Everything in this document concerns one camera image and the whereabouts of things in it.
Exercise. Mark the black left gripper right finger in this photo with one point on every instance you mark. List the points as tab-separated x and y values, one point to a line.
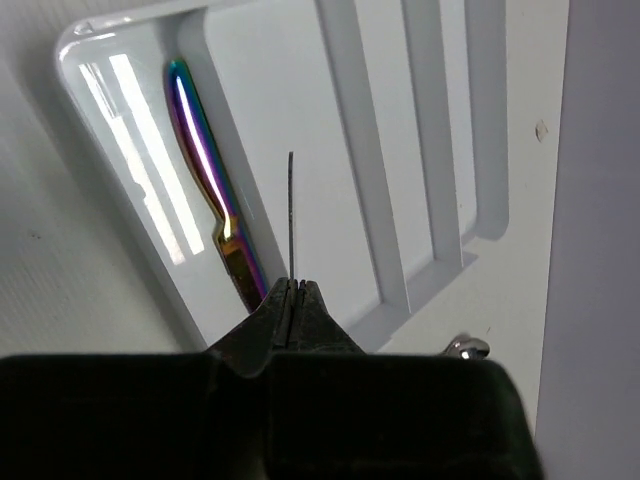
308	326

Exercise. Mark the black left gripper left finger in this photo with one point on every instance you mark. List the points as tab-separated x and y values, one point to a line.
246	349

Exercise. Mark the knife with teal handle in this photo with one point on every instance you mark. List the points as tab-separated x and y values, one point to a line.
290	215

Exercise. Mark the iridescent rainbow knife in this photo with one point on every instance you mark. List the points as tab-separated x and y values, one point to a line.
201	154

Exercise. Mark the white divided cutlery tray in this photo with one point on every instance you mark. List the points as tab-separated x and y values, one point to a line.
396	112

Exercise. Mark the small white scrap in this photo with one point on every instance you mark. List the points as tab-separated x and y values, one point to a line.
541	130

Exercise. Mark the silver spoon patterned handle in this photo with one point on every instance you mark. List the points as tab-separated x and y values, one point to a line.
467	348

